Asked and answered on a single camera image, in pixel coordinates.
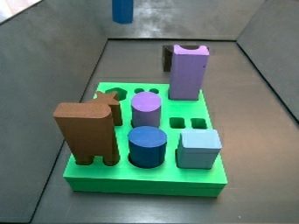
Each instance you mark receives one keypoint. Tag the light blue square block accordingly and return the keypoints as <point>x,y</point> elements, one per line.
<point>197,148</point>

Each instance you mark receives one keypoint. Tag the purple cylinder peg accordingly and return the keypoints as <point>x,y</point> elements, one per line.
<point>145,109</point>

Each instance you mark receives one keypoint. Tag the dark blue cylinder peg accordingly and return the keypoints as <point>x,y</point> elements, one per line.
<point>146,143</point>

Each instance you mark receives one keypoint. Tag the green shape sorting board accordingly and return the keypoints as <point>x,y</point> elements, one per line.
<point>165,179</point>

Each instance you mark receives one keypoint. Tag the large brown block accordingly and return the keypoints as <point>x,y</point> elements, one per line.
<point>86,127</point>

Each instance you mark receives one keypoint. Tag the tall purple block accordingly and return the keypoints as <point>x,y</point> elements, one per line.
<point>187,72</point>

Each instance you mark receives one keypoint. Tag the blue hexagon peg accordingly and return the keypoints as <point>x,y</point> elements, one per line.
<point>122,11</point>

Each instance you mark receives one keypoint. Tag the brown star peg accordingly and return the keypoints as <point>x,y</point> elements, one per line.
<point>110,100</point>

